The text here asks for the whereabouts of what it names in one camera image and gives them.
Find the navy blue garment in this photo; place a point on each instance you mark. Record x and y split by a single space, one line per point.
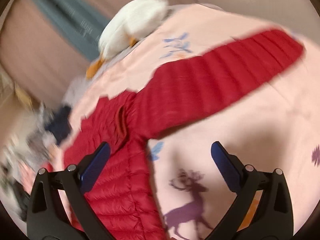
60 127

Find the pink upholstered headboard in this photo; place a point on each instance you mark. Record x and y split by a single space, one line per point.
37 45

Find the grey blue book row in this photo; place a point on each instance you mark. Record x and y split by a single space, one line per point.
62 12

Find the pink printed bed cover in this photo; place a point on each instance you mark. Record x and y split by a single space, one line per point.
250 120

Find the white goose plush toy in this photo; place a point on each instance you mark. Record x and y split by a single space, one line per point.
135 22

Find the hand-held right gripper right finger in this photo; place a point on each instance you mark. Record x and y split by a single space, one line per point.
223 163

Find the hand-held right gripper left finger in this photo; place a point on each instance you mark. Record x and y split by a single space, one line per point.
96 166

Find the red down jacket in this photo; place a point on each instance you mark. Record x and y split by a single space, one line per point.
200 85

